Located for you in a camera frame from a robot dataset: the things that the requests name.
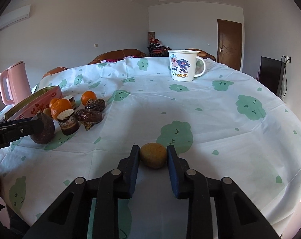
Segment purple passion fruit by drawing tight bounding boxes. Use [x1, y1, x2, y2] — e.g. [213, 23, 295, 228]
[30, 111, 55, 145]

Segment small yellow-brown round fruit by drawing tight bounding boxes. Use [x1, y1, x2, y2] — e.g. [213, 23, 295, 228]
[140, 142, 167, 169]

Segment pink metal tin box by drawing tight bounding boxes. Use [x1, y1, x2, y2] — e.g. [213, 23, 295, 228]
[4, 86, 62, 121]

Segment small yellow-green fruit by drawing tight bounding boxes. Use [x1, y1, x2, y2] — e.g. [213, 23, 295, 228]
[43, 108, 52, 118]

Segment small orange left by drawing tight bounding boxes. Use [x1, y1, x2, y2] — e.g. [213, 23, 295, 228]
[49, 98, 59, 109]

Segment small orange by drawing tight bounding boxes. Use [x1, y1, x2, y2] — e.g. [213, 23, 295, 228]
[49, 98, 59, 109]
[81, 91, 97, 106]

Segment large orange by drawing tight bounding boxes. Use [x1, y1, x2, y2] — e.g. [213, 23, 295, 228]
[51, 99, 73, 120]

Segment pink electric kettle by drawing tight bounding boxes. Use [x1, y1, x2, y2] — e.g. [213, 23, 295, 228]
[0, 61, 32, 105]

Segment dark brown date fruit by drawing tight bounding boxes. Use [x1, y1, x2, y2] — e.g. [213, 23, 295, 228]
[75, 109, 103, 131]

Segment brown leather chair near table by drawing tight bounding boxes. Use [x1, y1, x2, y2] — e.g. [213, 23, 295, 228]
[43, 66, 68, 78]

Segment small orange back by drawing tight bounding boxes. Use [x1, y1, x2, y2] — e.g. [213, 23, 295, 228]
[81, 91, 97, 106]

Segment dark brown water chestnut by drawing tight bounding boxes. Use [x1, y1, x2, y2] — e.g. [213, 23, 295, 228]
[85, 99, 106, 112]

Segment white green-patterned tablecloth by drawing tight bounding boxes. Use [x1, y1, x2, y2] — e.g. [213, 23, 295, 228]
[0, 58, 301, 234]

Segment white air conditioner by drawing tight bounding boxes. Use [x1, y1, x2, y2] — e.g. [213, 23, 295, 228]
[0, 4, 31, 31]

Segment brown leather long sofa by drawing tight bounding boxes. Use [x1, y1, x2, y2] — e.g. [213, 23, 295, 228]
[88, 49, 146, 64]

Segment black television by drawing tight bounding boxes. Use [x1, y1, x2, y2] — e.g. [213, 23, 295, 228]
[257, 56, 286, 99]

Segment stacked dark chairs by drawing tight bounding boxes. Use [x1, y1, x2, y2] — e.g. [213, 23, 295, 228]
[148, 38, 170, 57]

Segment white cartoon mug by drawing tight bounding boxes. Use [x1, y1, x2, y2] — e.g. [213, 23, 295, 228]
[168, 50, 206, 81]

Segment brown leather armchair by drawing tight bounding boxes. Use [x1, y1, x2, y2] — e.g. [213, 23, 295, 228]
[187, 48, 216, 61]

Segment brown wooden door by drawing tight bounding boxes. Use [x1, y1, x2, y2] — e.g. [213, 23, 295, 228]
[217, 19, 243, 71]

